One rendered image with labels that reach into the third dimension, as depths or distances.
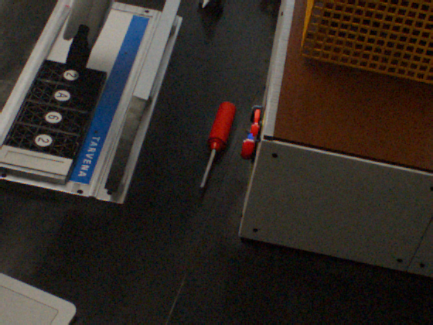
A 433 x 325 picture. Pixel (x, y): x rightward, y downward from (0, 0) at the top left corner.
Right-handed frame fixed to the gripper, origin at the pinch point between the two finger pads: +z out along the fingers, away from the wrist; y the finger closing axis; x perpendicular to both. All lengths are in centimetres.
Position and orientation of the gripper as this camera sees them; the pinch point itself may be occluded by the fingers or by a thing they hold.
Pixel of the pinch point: (79, 54)
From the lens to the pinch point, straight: 134.9
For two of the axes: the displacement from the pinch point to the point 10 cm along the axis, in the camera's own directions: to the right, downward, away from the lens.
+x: 9.3, 3.4, 1.4
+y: -1.5, 6.9, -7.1
